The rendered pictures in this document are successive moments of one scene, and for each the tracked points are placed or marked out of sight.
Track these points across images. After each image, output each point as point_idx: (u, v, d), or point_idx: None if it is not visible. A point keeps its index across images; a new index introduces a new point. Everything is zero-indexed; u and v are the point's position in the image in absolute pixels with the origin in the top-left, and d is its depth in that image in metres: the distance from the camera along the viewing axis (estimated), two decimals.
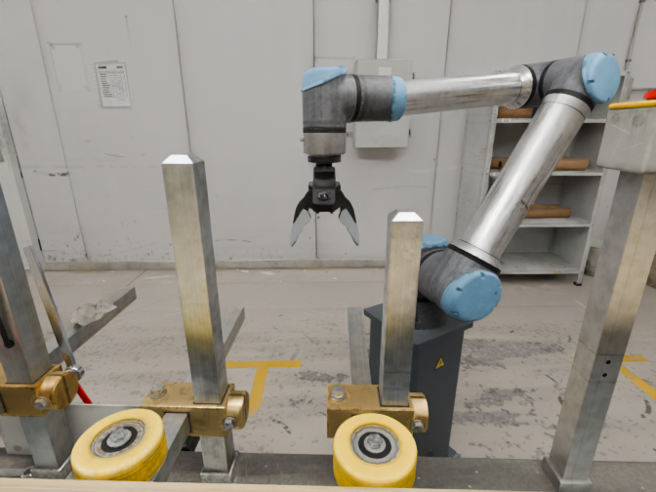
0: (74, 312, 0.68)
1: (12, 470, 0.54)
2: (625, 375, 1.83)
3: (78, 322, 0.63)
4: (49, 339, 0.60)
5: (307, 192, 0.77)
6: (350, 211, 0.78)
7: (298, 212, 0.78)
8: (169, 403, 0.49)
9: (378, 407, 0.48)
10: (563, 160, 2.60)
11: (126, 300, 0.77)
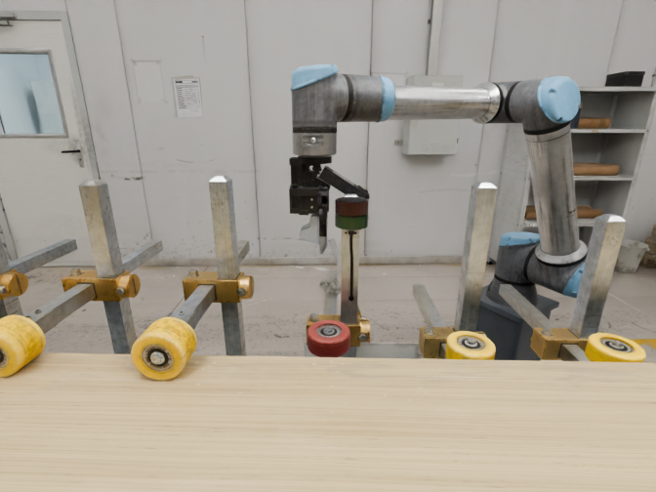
0: (321, 287, 0.95)
1: None
2: None
3: (335, 292, 0.91)
4: (324, 302, 0.88)
5: (326, 195, 0.73)
6: (327, 216, 0.82)
7: (326, 225, 0.76)
8: (442, 337, 0.76)
9: (577, 339, 0.75)
10: (597, 166, 2.88)
11: None
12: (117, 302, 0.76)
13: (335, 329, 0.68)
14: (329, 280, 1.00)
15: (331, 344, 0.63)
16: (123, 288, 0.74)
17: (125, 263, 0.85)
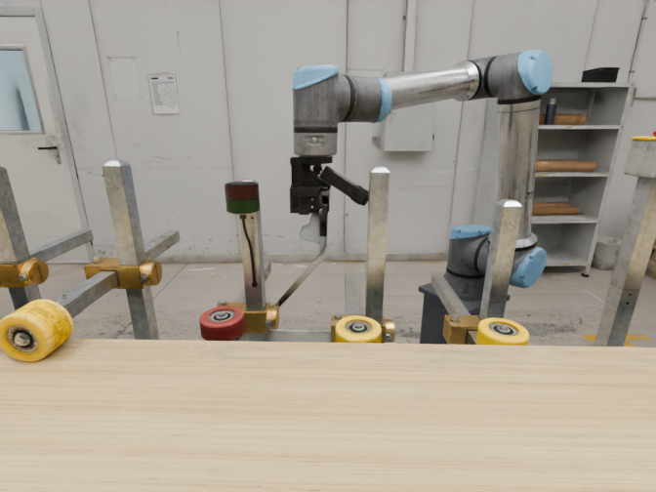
0: None
1: None
2: None
3: None
4: (243, 291, 0.88)
5: (326, 195, 0.74)
6: (327, 216, 0.82)
7: (326, 225, 0.76)
8: None
9: None
10: (573, 162, 2.88)
11: (268, 269, 1.05)
12: (22, 288, 0.76)
13: (230, 313, 0.68)
14: None
15: (218, 328, 0.63)
16: (25, 274, 0.74)
17: (40, 251, 0.85)
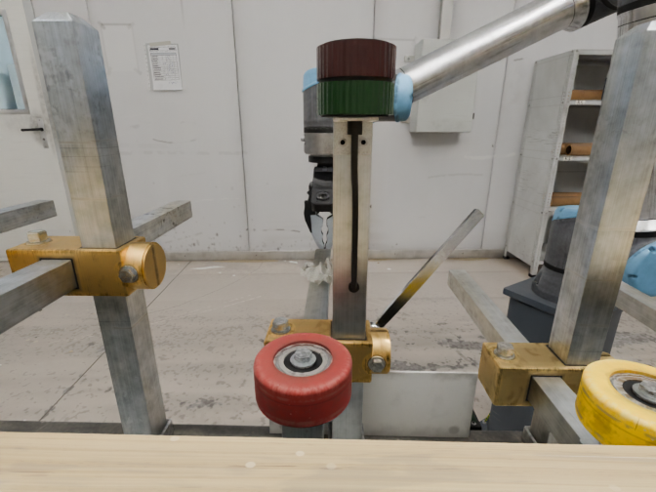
0: (303, 272, 0.58)
1: None
2: None
3: (325, 280, 0.53)
4: (307, 297, 0.50)
5: (307, 192, 0.77)
6: None
7: (308, 221, 0.79)
8: (534, 364, 0.39)
9: None
10: None
11: None
12: None
13: (319, 353, 0.30)
14: (317, 264, 0.62)
15: (305, 395, 0.26)
16: None
17: None
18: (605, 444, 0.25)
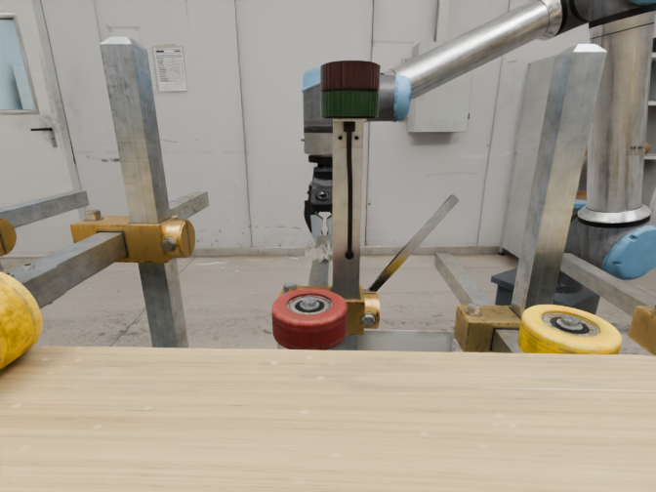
0: (307, 253, 0.66)
1: None
2: None
3: (326, 258, 0.62)
4: (309, 271, 0.59)
5: (307, 192, 0.77)
6: None
7: (308, 221, 0.79)
8: (496, 319, 0.47)
9: None
10: None
11: None
12: None
13: (321, 302, 0.39)
14: (319, 246, 0.71)
15: (311, 326, 0.34)
16: None
17: (7, 211, 0.56)
18: None
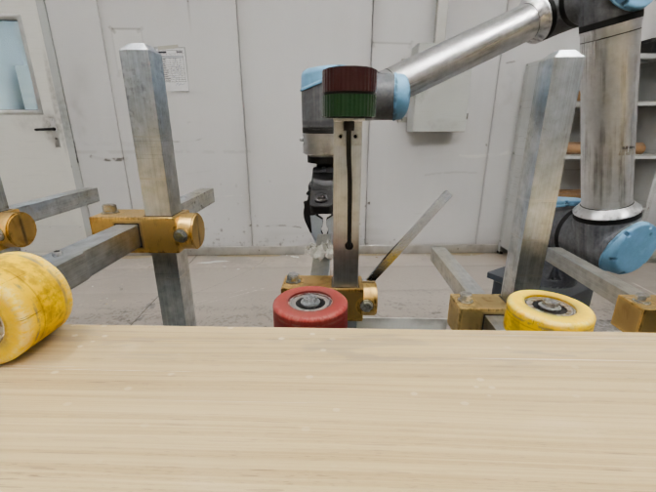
0: (307, 251, 0.67)
1: None
2: None
3: (326, 257, 0.63)
4: (310, 269, 0.59)
5: (306, 193, 0.76)
6: None
7: (307, 221, 0.78)
8: (486, 307, 0.51)
9: None
10: None
11: None
12: None
13: (322, 299, 0.40)
14: (319, 245, 0.72)
15: (312, 322, 0.35)
16: (0, 230, 0.48)
17: (25, 205, 0.60)
18: None
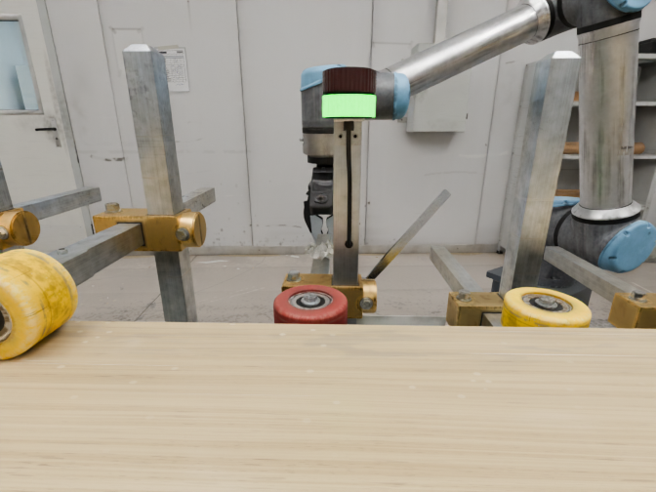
0: (307, 251, 0.67)
1: None
2: None
3: (326, 257, 0.63)
4: (310, 269, 0.59)
5: (306, 193, 0.76)
6: None
7: (307, 221, 0.78)
8: (484, 305, 0.51)
9: None
10: None
11: None
12: (1, 251, 0.51)
13: (322, 298, 0.40)
14: (319, 245, 0.72)
15: (312, 321, 0.35)
16: (4, 229, 0.49)
17: (29, 204, 0.60)
18: None
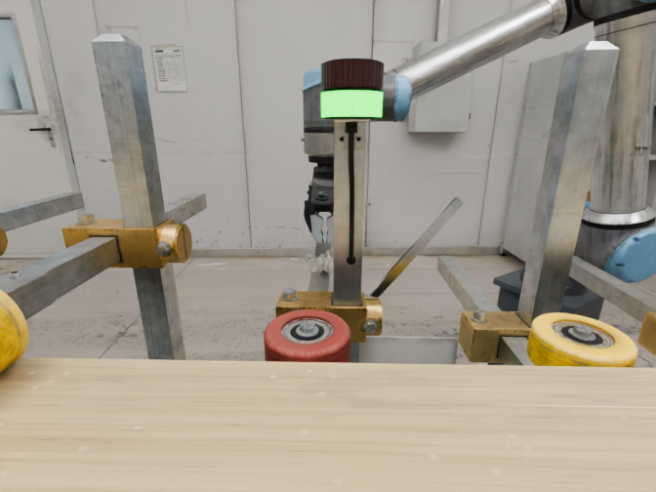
0: (305, 264, 0.61)
1: None
2: None
3: (326, 269, 0.57)
4: (308, 285, 0.54)
5: (307, 192, 0.77)
6: None
7: (308, 221, 0.79)
8: (503, 327, 0.46)
9: None
10: None
11: None
12: None
13: (321, 326, 0.34)
14: (318, 256, 0.66)
15: (309, 358, 0.30)
16: None
17: None
18: None
